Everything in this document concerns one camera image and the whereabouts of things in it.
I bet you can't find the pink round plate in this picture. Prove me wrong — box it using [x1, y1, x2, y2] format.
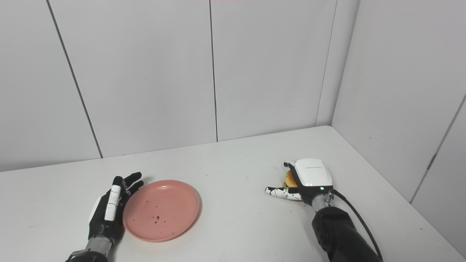
[122, 179, 201, 243]

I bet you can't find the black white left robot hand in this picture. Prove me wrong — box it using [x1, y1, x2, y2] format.
[88, 172, 145, 243]

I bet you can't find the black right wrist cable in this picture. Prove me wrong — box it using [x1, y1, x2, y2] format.
[329, 189, 384, 261]

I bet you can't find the toy hamburger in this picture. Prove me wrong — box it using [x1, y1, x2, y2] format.
[284, 170, 299, 189]

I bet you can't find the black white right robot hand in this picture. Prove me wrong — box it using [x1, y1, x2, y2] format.
[265, 158, 334, 205]

